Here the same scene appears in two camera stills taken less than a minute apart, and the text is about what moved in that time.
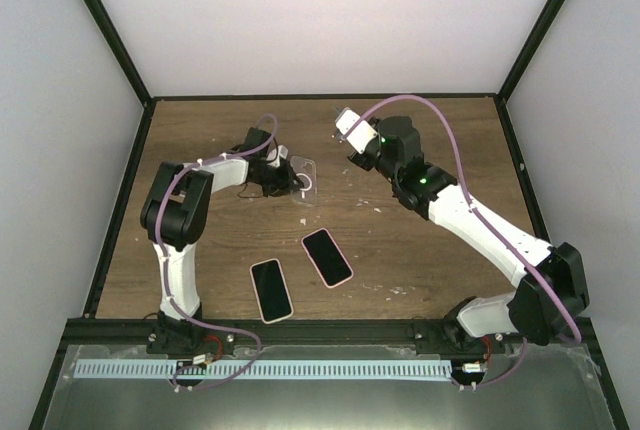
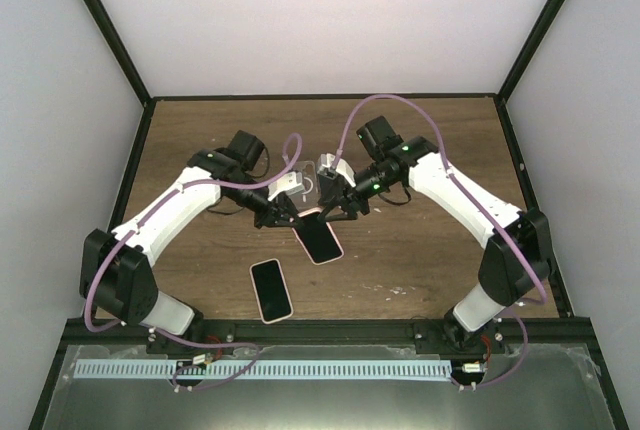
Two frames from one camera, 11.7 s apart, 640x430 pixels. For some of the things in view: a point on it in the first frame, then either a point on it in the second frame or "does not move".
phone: [327, 258] -> [317, 237]
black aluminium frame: [91, 329] does not move
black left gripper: [285, 185] -> [279, 207]
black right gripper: [354, 158] -> [347, 198]
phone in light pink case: [271, 290] does not move
